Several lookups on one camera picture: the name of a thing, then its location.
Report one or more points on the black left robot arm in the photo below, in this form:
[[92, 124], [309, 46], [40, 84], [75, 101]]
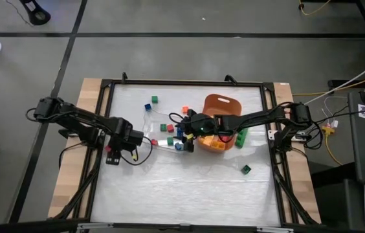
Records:
[[72, 115]]

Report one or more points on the silver bracket plate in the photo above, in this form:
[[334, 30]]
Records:
[[272, 134]]

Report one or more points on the white table sheet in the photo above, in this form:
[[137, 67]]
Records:
[[169, 194]]

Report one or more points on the large red block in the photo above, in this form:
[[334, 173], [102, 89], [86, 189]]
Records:
[[226, 139]]

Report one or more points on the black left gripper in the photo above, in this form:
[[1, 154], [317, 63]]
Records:
[[134, 138]]

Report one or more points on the small blue block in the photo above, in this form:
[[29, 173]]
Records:
[[148, 107], [179, 132], [178, 146]]

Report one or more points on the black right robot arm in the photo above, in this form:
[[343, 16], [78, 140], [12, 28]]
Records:
[[253, 116]]

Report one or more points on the orange plastic bin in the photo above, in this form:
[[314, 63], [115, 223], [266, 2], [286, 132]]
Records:
[[221, 105]]

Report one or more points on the black stand foot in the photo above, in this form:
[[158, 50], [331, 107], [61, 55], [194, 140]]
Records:
[[38, 14]]

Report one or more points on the small green block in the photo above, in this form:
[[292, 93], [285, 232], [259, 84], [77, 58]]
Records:
[[154, 99], [170, 141], [246, 169], [163, 127]]

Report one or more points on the clear plastic bin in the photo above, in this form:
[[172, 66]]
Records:
[[160, 134]]

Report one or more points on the small orange block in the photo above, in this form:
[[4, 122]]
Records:
[[185, 109]]

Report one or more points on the black frame clamp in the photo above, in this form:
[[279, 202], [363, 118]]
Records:
[[124, 77], [230, 78]]

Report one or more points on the long green block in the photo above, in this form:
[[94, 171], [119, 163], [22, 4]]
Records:
[[241, 139]]

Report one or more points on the black table frame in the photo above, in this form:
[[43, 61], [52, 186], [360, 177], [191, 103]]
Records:
[[185, 82]]

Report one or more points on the white plug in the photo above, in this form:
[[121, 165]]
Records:
[[334, 123]]

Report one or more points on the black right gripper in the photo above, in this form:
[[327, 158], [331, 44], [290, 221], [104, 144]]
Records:
[[202, 124]]

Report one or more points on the small red block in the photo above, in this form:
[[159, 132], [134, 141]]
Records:
[[154, 142], [107, 149], [170, 128]]

